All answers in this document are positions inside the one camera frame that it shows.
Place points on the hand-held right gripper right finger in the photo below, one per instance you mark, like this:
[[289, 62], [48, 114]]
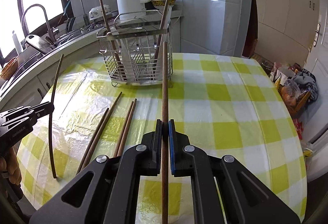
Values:
[[171, 147]]

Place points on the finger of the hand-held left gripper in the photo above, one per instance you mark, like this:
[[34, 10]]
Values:
[[43, 106], [38, 114]]

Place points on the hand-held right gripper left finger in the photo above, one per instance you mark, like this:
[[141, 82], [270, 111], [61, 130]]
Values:
[[153, 152]]

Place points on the brown wooden chopstick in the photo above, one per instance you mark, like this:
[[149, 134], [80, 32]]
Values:
[[49, 136], [166, 6], [105, 115], [102, 127], [120, 138], [103, 13], [133, 108], [165, 90]]

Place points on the person's left hand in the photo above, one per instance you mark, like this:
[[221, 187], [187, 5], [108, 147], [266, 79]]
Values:
[[10, 167]]

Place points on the steel kitchen sink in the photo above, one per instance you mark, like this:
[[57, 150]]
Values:
[[23, 60]]

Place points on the woven basket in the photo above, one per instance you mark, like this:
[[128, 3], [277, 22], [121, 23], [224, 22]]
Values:
[[9, 67]]

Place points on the green checked tablecloth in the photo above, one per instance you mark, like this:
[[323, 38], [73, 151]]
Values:
[[217, 116]]

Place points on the white bottle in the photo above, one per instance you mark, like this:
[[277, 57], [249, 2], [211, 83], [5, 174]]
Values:
[[17, 43]]

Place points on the tall steel faucet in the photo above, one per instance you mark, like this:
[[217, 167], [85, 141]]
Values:
[[48, 24]]

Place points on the small steel faucet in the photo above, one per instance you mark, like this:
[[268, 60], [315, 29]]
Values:
[[84, 12]]

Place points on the white patterned bowl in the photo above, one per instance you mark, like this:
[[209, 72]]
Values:
[[97, 12]]

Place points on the yellow patterned bowl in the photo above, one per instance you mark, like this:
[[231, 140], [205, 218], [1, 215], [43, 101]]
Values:
[[160, 3]]

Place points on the pile of clothes and bags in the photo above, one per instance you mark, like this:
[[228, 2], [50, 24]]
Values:
[[305, 80]]

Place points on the white panelled door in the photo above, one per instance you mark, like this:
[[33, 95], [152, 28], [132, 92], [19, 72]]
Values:
[[322, 65]]

